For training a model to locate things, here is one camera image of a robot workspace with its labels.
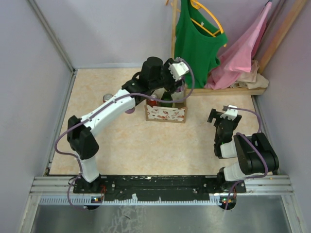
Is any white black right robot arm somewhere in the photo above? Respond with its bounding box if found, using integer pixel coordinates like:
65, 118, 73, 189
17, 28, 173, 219
207, 105, 279, 192

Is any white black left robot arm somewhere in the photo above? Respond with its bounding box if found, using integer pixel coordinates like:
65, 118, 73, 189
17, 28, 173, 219
67, 57, 189, 183

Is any pink shirt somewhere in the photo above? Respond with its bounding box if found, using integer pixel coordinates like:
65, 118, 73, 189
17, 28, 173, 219
205, 1, 272, 90

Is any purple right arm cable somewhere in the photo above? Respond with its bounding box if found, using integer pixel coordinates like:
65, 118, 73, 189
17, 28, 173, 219
223, 108, 269, 211

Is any patterned canvas tote bag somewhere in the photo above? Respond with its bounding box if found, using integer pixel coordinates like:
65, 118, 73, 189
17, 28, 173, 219
144, 90, 188, 123

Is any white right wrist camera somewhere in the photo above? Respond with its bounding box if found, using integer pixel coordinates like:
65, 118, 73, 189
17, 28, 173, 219
220, 105, 238, 121

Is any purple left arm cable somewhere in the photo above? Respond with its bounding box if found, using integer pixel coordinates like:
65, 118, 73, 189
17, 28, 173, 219
54, 60, 195, 211

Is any purple can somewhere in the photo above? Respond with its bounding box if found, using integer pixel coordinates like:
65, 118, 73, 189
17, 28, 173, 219
125, 107, 135, 114
175, 84, 185, 93

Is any green tank top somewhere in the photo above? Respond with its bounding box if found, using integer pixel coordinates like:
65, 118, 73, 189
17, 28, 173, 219
174, 0, 227, 88

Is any red can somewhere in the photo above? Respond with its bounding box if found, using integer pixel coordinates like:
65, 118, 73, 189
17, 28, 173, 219
146, 94, 158, 107
103, 93, 113, 103

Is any aluminium rail frame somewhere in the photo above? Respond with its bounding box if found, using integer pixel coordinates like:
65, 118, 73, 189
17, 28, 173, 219
18, 0, 302, 233

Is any yellow clothes hanger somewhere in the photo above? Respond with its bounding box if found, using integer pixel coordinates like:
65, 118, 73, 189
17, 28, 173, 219
166, 0, 227, 48

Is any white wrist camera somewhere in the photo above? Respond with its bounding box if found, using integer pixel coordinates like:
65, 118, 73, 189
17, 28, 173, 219
220, 105, 238, 121
169, 58, 190, 81

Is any green glass bottle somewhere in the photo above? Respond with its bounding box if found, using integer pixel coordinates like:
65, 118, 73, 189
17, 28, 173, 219
160, 91, 173, 108

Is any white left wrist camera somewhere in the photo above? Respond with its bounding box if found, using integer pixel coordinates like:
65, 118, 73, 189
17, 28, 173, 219
169, 58, 190, 81

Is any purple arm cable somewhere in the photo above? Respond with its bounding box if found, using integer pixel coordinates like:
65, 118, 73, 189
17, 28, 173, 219
223, 108, 269, 211
54, 60, 195, 211

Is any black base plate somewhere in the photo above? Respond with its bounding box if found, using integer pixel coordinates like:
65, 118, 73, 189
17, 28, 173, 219
73, 175, 234, 201

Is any wooden clothes rack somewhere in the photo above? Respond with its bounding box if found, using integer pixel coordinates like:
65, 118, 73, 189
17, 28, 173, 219
165, 0, 308, 96

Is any beige cloth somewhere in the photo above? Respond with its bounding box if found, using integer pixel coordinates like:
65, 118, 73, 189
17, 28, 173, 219
230, 60, 269, 89

